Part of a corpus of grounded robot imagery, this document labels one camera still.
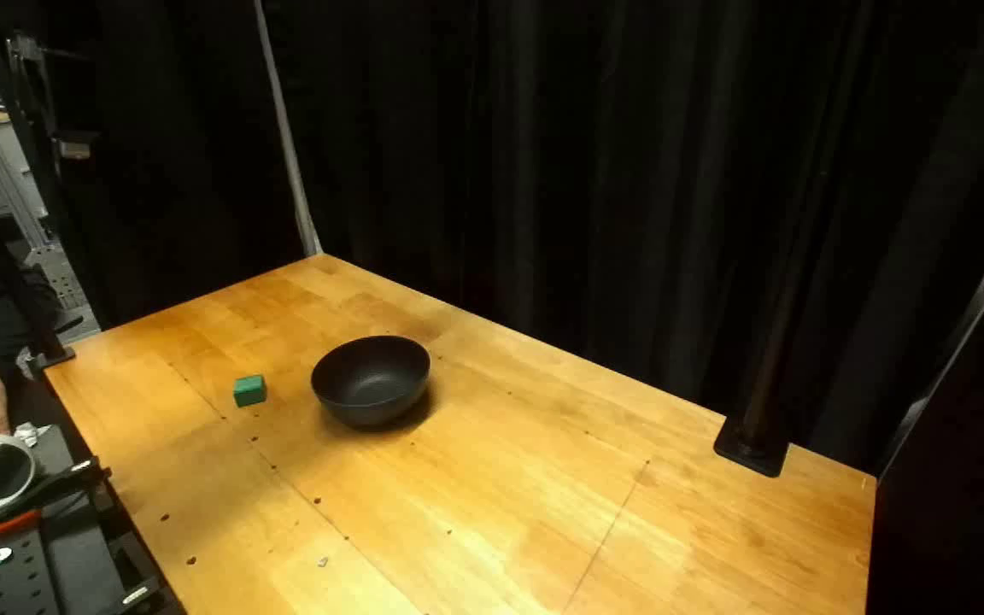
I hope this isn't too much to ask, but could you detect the grey metal shelf rack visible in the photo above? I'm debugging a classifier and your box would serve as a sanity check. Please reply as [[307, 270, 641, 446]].
[[0, 29, 101, 343]]

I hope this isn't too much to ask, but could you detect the black curtain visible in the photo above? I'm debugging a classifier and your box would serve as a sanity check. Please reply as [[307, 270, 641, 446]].
[[58, 0, 984, 475]]

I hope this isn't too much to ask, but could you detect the silver frame pole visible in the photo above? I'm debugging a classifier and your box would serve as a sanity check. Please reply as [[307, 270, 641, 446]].
[[250, 0, 326, 260]]

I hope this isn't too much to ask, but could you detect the black bowl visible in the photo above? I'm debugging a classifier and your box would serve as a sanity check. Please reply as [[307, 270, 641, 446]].
[[307, 331, 435, 431]]

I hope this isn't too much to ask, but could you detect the silver angled frame bar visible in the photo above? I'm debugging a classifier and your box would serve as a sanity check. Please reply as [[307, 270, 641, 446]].
[[878, 182, 984, 475]]

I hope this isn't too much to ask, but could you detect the black round post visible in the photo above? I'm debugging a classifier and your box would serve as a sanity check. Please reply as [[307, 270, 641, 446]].
[[711, 0, 897, 479]]

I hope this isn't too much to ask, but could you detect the small green block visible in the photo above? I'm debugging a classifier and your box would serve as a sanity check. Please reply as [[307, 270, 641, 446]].
[[229, 372, 271, 411]]

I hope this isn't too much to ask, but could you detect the red handled tool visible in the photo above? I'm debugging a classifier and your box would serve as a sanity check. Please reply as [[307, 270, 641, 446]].
[[0, 480, 109, 544]]

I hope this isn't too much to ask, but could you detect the black perforated breadboard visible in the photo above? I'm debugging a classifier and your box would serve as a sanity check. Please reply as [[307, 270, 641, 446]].
[[0, 420, 180, 615]]

